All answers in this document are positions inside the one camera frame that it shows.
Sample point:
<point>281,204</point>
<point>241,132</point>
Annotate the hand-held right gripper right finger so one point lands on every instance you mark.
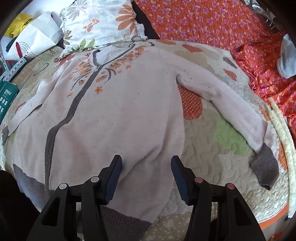
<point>182,183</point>

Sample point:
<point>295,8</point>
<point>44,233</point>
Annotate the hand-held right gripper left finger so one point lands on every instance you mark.
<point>112,179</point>

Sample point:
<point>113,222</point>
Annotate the pink embroidered zip sweater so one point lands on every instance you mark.
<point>127,104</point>

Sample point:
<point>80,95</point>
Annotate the quilted heart patchwork bedspread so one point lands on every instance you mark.
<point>219,166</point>

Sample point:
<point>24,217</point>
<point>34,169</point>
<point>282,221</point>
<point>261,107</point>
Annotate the green cardboard box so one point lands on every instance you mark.
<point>7,97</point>

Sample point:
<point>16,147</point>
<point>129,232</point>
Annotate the light blue shapes box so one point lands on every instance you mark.
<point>16,67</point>

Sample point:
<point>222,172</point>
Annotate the dark cloth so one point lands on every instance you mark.
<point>145,25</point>

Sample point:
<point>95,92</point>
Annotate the white floral pillow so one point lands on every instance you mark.
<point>104,20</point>

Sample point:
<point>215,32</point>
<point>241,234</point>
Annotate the white paper bag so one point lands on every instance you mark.
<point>39,37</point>

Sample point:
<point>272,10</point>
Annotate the grey sock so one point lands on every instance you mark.
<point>288,60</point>

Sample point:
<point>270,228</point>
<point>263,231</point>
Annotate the orange floral sheet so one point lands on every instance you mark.
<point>208,20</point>

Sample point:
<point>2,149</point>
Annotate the yellow plastic bag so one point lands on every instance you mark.
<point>18,26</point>

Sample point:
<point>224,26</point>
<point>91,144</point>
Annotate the silver foil sheet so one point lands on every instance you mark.
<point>261,11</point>

